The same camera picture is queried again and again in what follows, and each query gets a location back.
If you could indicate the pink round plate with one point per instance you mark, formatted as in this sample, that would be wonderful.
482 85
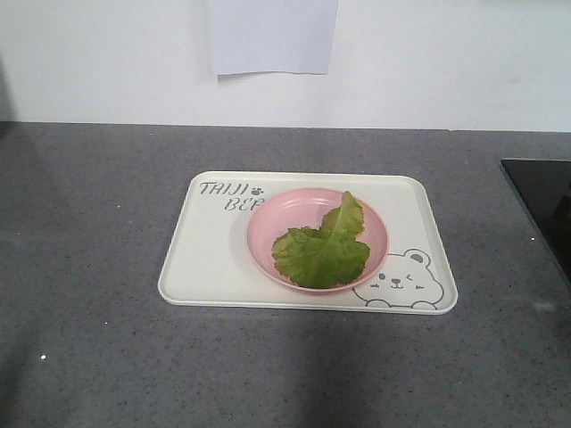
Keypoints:
306 206

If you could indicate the green lettuce leaf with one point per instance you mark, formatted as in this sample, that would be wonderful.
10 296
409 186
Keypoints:
328 256

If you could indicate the cream bear serving tray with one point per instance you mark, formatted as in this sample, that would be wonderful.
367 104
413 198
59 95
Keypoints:
208 263

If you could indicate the black induction cooktop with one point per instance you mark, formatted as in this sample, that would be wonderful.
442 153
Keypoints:
543 186

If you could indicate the white paper sheet on wall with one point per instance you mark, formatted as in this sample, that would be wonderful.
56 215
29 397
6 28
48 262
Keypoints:
271 36

